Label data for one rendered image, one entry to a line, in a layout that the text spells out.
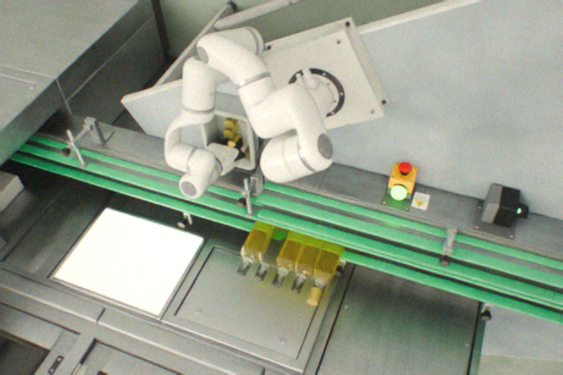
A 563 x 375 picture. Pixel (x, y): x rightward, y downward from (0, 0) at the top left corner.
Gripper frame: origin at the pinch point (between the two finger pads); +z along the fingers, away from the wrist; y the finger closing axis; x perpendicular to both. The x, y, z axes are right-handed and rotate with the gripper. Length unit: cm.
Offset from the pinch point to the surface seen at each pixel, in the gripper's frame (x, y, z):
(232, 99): 15.9, -0.1, -0.6
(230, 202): -16.8, 3.3, -8.4
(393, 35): 46, 45, -7
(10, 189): -35, -84, -17
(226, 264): -36.1, 6.3, -16.9
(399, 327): -39, 65, -17
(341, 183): -2.8, 37.3, -2.0
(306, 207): -7.4, 30.0, -12.1
